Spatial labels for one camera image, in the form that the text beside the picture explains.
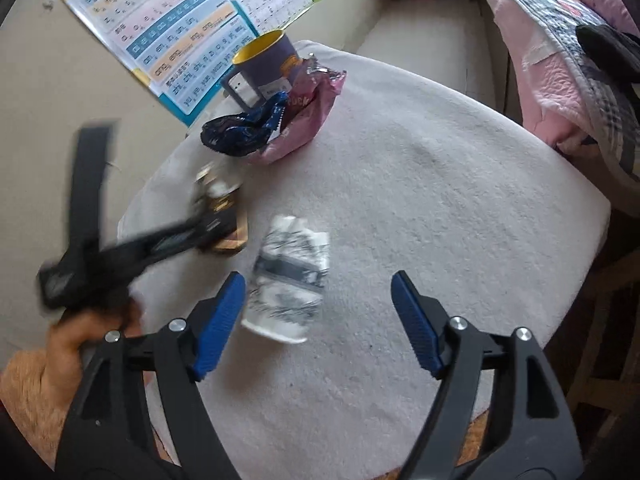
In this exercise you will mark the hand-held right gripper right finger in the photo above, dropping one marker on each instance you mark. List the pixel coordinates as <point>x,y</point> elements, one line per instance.
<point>417,330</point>

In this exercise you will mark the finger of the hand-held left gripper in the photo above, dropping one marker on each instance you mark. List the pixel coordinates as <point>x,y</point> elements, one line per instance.
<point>170,240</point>
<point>90,185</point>

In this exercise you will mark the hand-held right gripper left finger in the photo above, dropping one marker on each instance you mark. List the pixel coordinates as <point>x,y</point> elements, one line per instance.
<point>220,330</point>

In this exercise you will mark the black and gold packet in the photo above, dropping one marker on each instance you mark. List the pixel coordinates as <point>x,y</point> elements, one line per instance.
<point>227,237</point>

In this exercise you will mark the white and black wrapper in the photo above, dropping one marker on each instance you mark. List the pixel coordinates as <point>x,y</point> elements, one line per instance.
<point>290,280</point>

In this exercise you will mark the person's left forearm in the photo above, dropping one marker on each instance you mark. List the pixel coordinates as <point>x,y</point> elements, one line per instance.
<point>30,395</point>

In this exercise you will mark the person's left hand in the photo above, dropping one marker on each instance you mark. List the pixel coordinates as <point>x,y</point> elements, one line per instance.
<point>70,345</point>

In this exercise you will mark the dark blue wrapper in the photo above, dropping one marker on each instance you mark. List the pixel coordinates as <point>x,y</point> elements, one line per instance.
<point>240,132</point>

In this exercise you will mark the white table cloth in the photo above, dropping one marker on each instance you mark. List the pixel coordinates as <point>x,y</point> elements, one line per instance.
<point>400,200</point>

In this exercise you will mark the pink wrapper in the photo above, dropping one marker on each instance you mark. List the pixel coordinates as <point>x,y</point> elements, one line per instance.
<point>305,120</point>

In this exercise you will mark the wooden stool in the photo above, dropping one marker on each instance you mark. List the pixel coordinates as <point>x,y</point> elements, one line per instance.
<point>600,340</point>

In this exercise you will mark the purple cup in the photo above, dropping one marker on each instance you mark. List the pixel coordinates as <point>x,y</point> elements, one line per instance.
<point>265,67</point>

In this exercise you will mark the pink plaid quilt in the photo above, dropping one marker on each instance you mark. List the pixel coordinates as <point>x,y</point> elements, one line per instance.
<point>540,50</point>

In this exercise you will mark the dark cloth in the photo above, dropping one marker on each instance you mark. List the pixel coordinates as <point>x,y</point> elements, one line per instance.
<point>612,50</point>

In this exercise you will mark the blue-bordered wall poster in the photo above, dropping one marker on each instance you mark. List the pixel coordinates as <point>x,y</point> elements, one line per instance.
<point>150,35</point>

